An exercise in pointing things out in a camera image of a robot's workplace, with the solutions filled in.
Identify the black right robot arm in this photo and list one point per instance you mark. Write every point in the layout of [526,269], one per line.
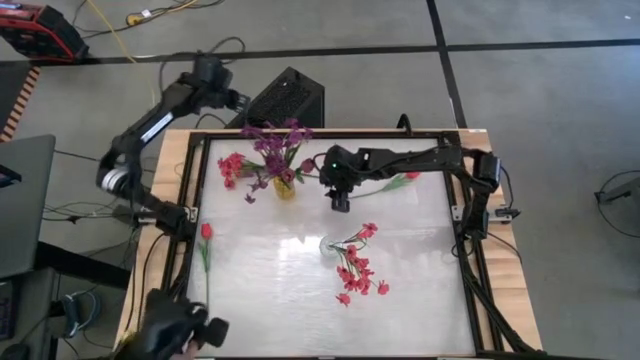
[410,157]

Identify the yellow power plug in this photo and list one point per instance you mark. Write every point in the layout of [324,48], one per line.
[134,20]

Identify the black computer tower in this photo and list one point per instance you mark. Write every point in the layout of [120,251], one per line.
[290,97]

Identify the grey flat panel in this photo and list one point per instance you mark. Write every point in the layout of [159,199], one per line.
[25,210]

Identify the bright red artificial tulip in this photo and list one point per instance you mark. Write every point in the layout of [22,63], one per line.
[397,182]
[206,231]

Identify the yellow glass vase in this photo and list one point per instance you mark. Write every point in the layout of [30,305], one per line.
[284,192]

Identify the black metal table frame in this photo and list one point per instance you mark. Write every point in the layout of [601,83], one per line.
[350,134]

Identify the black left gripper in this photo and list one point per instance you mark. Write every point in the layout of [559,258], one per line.
[235,100]

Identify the dark blue headphones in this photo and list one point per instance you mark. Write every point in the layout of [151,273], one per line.
[70,312]

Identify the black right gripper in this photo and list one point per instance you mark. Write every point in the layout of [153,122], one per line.
[342,172]

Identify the red and black tool case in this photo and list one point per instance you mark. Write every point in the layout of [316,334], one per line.
[30,35]

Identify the orange black striped strip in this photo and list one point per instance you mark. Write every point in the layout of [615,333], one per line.
[20,102]

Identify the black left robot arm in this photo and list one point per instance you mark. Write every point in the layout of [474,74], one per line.
[170,107]

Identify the red artificial flower bunch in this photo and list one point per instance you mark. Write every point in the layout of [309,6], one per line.
[357,280]
[231,167]

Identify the grey stand foot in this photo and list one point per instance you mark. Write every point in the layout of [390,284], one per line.
[627,190]

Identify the clear cut-glass vase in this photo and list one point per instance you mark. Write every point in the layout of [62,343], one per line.
[327,248]

